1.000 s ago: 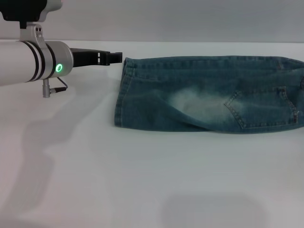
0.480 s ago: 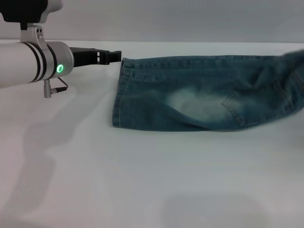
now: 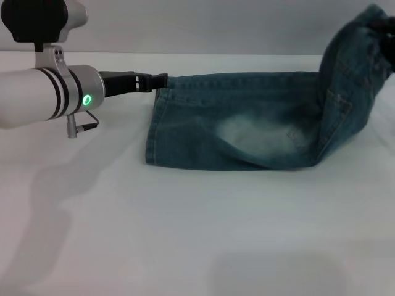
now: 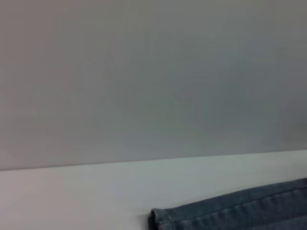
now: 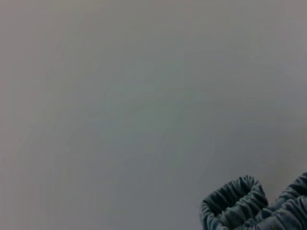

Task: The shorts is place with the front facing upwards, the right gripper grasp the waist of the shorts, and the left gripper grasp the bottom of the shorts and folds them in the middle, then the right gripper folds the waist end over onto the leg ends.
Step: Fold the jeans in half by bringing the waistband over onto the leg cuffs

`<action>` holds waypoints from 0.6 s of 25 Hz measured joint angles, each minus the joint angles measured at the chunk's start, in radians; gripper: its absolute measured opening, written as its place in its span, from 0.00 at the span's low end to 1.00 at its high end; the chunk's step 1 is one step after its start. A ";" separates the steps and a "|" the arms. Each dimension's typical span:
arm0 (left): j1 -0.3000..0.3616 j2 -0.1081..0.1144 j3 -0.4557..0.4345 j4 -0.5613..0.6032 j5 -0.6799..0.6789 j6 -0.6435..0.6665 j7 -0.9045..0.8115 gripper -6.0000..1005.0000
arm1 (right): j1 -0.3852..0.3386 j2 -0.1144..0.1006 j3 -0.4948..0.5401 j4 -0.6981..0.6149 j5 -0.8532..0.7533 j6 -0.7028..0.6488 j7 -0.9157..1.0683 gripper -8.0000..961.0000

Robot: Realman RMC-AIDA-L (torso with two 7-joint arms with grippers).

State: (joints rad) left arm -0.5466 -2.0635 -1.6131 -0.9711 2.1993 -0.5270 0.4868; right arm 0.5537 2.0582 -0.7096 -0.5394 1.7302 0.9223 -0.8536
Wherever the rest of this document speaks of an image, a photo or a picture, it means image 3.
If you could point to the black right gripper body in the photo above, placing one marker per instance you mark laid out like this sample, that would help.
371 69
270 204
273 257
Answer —
390 58

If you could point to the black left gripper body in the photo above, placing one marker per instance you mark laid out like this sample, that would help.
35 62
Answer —
118 84

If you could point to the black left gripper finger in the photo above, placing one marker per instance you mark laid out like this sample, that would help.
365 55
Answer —
151 81

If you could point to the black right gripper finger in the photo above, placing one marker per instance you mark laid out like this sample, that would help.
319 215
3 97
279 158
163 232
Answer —
379 25

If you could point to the blue denim shorts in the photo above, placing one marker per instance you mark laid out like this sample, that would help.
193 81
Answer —
247 129

